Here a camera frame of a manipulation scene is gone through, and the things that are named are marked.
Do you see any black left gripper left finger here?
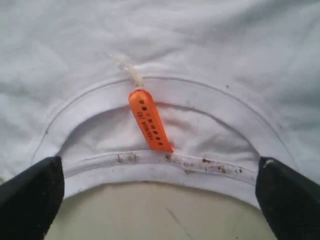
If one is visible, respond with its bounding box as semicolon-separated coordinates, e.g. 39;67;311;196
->
0;156;65;240

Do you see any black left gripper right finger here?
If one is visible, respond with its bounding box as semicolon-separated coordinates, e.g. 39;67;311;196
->
255;156;320;240

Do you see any white t-shirt red lettering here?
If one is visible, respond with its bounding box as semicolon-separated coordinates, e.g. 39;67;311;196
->
0;0;320;206

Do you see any orange neck tag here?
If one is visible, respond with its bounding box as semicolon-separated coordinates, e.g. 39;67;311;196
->
116;58;174;153

